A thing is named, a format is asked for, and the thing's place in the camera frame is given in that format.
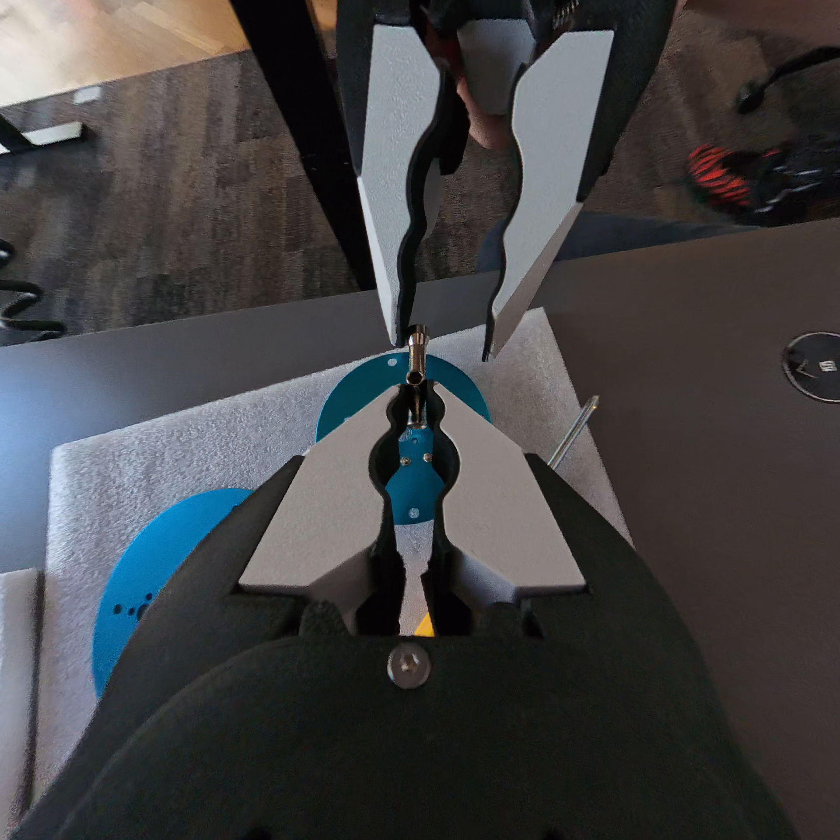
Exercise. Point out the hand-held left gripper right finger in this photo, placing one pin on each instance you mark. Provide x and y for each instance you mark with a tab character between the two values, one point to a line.
512	518

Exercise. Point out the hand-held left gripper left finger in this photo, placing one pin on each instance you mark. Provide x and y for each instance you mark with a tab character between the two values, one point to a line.
315	518

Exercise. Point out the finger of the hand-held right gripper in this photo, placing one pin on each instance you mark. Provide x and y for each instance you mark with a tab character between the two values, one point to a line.
551	164
394	164

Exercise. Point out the blue disc with brass standoffs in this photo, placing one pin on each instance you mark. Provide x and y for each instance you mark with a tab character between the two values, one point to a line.
412	489

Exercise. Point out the silver socket wrench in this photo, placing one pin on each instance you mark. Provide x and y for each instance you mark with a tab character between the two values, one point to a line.
417	351

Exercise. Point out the black desk leg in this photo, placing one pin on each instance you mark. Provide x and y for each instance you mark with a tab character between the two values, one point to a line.
295	131

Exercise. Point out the grey desk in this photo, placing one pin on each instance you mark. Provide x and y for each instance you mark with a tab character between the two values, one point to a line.
689	459

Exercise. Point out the round desk control button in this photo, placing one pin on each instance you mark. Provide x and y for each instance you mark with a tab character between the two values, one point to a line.
814	364

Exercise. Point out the person's right hand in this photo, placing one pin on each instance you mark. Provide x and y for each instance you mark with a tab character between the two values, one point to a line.
489	131

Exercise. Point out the red black striped object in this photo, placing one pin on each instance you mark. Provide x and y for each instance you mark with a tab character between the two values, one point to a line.
718	174

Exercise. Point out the black office chair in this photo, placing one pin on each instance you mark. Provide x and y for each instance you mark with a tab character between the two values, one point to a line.
781	72

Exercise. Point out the white foam sheet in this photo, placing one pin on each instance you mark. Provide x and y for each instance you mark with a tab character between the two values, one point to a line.
164	459

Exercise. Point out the large blue disc with cutout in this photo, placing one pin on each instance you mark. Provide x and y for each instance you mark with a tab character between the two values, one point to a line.
151	558

